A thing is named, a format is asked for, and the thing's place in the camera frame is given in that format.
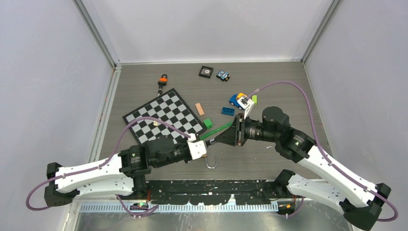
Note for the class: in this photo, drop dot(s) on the small wooden block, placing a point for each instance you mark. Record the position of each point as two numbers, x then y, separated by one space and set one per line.
199 109

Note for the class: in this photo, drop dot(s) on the aluminium frame rail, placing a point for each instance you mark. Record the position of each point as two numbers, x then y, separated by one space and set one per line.
104 115

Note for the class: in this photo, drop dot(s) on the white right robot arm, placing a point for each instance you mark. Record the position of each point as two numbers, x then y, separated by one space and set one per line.
358 200

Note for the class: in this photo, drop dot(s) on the orange black padlock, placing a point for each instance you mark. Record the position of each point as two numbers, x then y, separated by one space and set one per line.
162 81

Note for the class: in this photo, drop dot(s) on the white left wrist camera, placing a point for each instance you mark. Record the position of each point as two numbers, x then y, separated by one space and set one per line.
197 147

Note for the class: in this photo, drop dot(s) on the black square box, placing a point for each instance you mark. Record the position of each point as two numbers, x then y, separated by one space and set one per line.
206 71

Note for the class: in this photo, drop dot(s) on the black white chessboard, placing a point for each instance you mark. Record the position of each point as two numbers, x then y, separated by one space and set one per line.
170 108

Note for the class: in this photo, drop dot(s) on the green cable lock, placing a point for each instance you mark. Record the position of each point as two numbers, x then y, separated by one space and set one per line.
215 131

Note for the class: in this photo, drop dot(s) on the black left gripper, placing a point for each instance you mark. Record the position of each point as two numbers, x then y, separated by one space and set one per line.
185 143

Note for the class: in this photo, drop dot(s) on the blue owl toy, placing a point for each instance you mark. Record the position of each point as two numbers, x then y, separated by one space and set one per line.
223 76

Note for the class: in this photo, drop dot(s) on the blue yellow toy car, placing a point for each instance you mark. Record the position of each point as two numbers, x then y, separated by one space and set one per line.
234 100

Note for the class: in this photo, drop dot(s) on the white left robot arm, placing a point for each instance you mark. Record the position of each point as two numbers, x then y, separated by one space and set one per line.
123 174

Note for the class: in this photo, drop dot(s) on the green toy brick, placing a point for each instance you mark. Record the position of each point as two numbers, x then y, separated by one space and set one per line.
208 123

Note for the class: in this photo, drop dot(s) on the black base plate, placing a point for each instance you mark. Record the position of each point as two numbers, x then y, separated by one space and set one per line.
211 192

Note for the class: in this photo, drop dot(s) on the blue toy brick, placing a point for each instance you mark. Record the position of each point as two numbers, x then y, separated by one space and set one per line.
227 111

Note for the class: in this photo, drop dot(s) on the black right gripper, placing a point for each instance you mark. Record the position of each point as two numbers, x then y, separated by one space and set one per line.
235 134

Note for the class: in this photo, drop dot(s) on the brass padlock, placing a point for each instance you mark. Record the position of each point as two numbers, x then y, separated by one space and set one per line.
211 164

